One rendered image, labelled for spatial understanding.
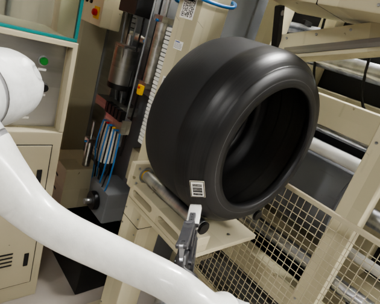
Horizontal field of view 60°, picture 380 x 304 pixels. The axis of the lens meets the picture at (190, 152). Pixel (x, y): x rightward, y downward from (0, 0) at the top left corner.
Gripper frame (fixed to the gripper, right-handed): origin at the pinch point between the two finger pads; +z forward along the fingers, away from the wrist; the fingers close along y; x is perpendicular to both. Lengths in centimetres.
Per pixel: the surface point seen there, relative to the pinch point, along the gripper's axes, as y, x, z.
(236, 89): -24.7, 10.3, 20.7
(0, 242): 44, -93, 16
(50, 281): 91, -94, 24
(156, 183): 15.0, -19.5, 26.3
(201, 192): 0.1, 0.7, 8.5
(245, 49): -29.0, 12.0, 35.4
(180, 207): 15.2, -8.9, 15.8
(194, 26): -28, -6, 59
